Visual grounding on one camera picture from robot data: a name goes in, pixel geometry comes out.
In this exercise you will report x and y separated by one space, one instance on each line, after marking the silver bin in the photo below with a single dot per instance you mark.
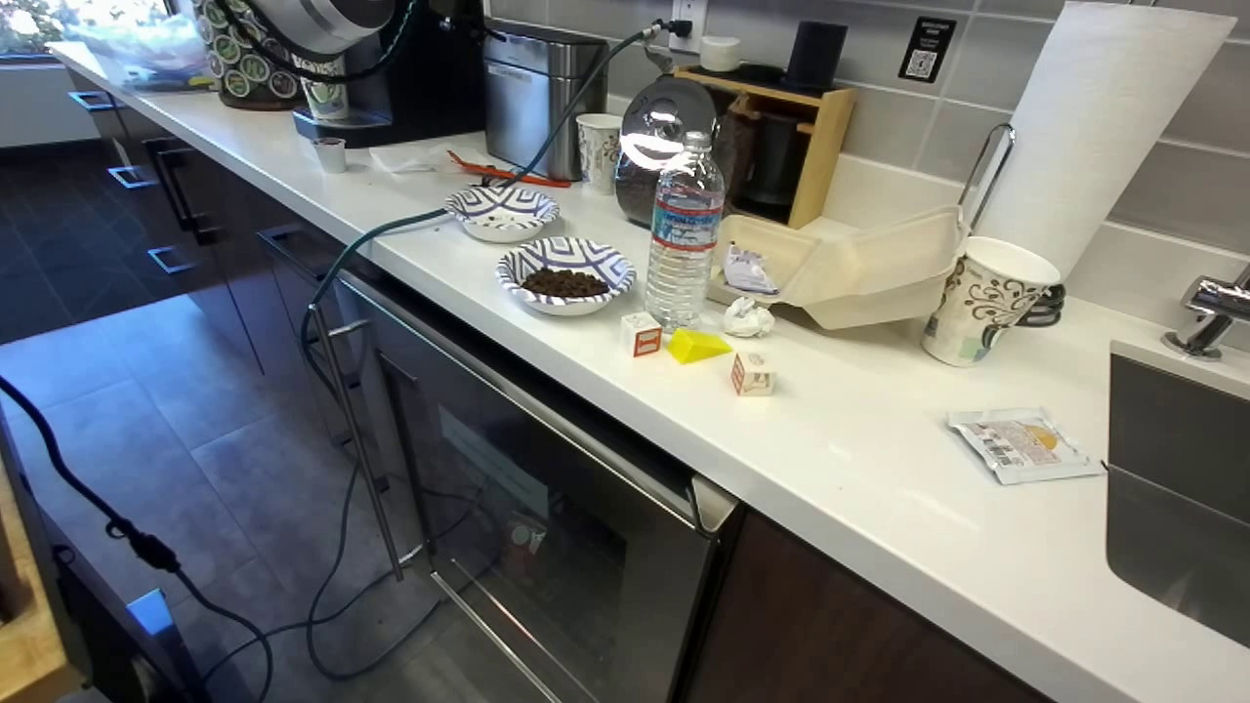
532 98

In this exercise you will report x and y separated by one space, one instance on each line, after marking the white paper napkin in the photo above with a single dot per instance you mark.
405 159

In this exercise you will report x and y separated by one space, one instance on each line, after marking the glass fridge door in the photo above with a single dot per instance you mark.
547 527

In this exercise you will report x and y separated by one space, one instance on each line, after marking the black code sign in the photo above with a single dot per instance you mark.
927 49

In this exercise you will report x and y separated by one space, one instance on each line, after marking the silver tap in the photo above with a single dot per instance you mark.
1211 308

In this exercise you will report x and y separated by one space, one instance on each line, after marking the white paper towel roll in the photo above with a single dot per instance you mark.
1094 127

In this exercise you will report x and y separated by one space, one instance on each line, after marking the dark brown cabinet door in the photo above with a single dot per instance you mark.
840 625

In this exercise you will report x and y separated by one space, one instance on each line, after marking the small patterned paper cup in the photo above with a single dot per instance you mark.
598 151

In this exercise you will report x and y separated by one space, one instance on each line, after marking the clear plastic water bottle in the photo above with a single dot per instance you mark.
684 244

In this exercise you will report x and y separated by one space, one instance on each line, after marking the steel sink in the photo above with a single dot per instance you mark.
1177 488

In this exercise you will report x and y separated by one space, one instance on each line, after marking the white wall socket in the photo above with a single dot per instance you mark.
691 34

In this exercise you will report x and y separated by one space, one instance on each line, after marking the small white tub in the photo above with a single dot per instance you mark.
720 54

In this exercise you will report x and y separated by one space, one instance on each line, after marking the yellow wedge block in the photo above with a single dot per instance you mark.
695 346

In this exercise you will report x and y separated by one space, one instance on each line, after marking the small coffee pod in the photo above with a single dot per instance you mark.
330 156

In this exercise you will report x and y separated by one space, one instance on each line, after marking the white and red block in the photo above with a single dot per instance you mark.
642 335

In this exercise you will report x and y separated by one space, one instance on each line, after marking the large patterned paper cup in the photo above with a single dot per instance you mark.
981 303

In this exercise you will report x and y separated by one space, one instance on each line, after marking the clear plastic bag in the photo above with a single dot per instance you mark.
137 49

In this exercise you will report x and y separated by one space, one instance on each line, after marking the white sachet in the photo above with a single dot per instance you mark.
1020 444

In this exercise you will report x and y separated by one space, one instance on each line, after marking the white crinkled packet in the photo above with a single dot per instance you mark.
750 271

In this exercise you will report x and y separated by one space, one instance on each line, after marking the beige clamshell takeout container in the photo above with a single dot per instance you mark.
879 273

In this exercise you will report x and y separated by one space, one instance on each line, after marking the white and tan block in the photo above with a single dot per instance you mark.
752 375

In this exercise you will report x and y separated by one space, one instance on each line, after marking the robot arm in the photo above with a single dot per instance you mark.
322 20

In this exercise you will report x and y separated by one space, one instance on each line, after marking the black coffee machine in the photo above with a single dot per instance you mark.
420 88

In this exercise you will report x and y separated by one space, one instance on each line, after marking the heap of coffee beans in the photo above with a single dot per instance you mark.
564 284

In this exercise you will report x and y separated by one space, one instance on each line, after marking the black cylinder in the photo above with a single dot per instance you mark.
816 54

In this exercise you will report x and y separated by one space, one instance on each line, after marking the paper cup with green print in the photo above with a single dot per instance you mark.
325 96

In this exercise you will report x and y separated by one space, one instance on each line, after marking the empty blue patterned bowl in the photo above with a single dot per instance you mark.
501 210

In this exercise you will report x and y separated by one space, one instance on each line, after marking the metal paper towel holder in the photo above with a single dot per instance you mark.
986 166

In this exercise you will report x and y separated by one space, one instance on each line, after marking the glass jar with silver lid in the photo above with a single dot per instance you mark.
649 127

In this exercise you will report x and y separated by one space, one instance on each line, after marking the orange stir stick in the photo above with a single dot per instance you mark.
508 177

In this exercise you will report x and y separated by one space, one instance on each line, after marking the crumpled white paper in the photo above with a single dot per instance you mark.
748 318

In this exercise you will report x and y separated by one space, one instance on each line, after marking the coffee pod carousel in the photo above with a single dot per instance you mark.
244 68

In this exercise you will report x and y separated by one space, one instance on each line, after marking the wooden holder box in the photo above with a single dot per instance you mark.
825 146

